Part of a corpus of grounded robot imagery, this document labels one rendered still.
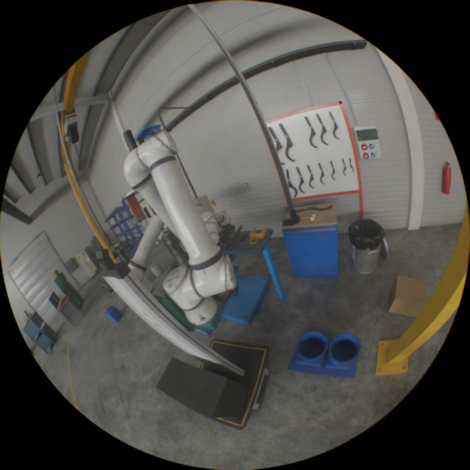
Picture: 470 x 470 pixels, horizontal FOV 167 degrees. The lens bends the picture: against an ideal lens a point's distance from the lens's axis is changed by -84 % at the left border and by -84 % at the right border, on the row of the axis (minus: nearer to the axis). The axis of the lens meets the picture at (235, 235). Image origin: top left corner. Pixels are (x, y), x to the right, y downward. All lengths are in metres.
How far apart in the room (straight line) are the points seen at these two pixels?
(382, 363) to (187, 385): 1.83
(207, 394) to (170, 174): 1.29
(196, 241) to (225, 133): 2.92
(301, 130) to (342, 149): 0.73
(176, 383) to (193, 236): 1.17
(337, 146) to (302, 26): 2.36
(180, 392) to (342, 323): 1.81
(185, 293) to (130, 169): 0.57
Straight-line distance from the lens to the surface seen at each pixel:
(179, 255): 2.04
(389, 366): 2.11
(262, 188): 3.28
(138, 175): 0.73
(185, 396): 1.37
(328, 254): 2.27
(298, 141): 2.90
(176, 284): 0.71
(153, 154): 0.66
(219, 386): 1.24
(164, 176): 0.63
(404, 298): 2.15
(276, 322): 2.25
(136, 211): 1.91
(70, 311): 7.41
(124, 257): 3.09
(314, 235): 2.09
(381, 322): 2.26
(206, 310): 0.83
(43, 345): 9.11
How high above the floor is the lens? 1.94
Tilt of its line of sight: 25 degrees down
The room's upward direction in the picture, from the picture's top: 24 degrees counter-clockwise
